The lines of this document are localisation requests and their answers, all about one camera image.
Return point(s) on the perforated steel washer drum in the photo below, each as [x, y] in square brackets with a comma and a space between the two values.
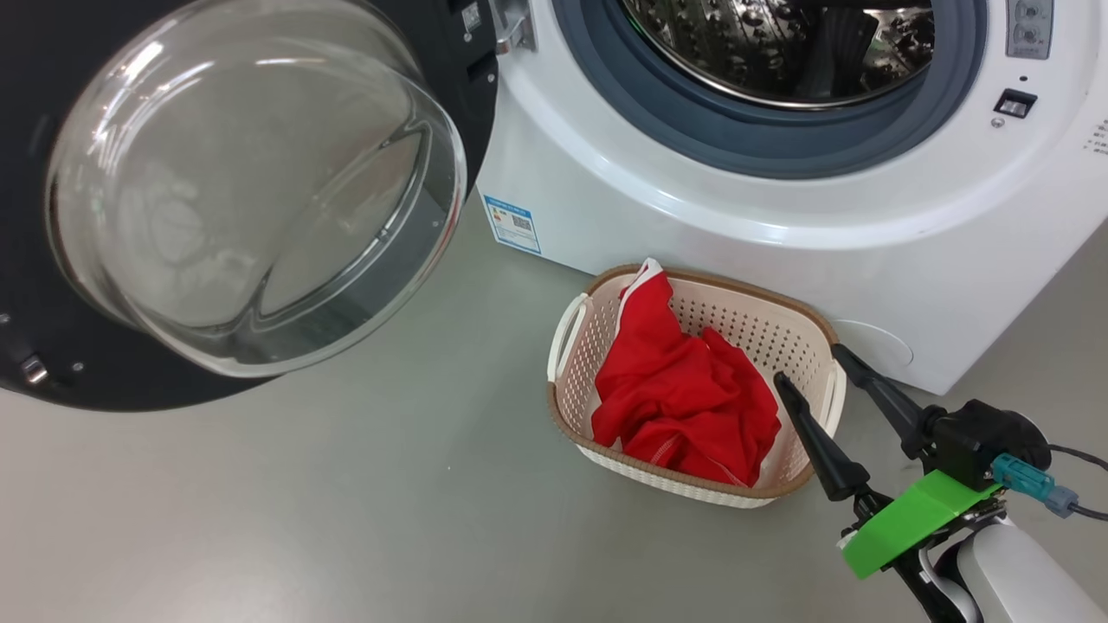
[736, 43]

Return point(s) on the cream laundry basket brown rim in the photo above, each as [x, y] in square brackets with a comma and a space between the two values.
[753, 320]

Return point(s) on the red garment with white trim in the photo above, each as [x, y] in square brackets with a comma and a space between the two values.
[675, 381]

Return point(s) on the round white filter cover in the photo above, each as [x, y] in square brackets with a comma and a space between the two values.
[883, 346]

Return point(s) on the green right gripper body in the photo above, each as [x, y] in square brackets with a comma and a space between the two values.
[909, 519]

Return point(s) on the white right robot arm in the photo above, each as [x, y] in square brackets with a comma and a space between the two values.
[1013, 580]

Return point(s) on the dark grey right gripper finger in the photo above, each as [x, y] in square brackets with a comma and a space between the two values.
[827, 450]
[887, 402]

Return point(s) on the blue energy label sticker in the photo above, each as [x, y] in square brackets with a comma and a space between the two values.
[512, 223]

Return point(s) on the black glass washer door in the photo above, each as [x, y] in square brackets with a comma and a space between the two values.
[22, 173]

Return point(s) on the white front-load washing machine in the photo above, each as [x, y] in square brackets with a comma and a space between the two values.
[779, 225]

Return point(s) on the black door lock socket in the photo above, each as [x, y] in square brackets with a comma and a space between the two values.
[1014, 103]

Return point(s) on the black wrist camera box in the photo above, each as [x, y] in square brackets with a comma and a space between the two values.
[987, 433]

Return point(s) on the grey rubber door gasket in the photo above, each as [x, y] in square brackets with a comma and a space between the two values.
[692, 130]

